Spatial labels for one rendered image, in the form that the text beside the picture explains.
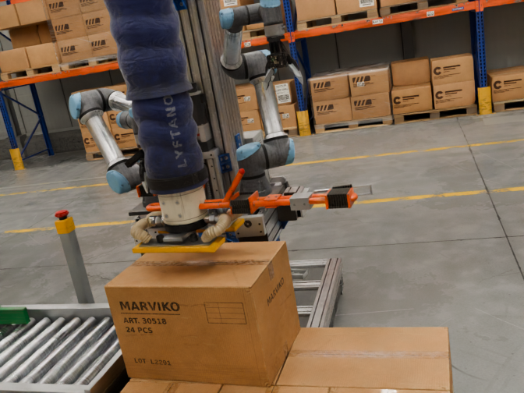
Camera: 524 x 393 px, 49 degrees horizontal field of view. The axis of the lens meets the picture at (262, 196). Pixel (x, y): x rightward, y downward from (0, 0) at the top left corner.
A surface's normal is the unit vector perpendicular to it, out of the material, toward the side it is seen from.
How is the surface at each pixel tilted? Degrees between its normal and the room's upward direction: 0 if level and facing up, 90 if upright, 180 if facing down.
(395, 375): 0
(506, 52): 90
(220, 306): 90
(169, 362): 90
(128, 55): 74
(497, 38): 90
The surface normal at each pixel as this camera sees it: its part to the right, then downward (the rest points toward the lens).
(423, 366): -0.17, -0.95
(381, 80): -0.25, 0.29
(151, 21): 0.35, -0.10
